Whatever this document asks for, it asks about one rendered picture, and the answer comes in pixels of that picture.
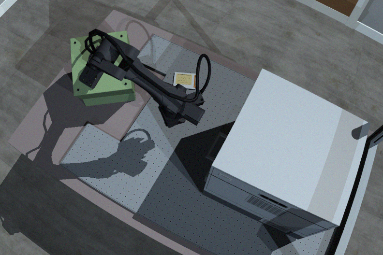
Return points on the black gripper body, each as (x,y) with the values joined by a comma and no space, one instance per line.
(169,119)

